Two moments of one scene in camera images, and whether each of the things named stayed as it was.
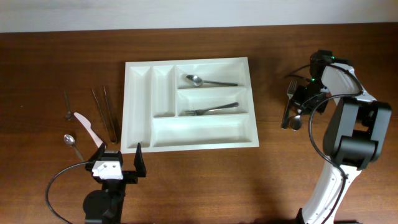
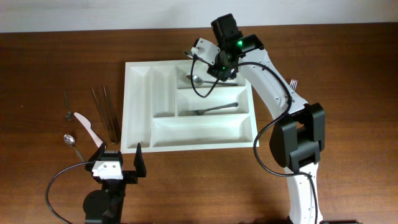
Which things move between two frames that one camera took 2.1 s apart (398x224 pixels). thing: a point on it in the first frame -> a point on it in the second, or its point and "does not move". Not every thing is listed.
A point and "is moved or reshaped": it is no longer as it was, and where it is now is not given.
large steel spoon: x=295 y=122 is moved or reshaped
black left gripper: x=131 y=178 does not move
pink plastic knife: x=87 y=126 does not move
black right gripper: x=302 y=97 -> x=216 y=72
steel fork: x=198 y=112 does not move
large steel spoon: x=196 y=81 does not move
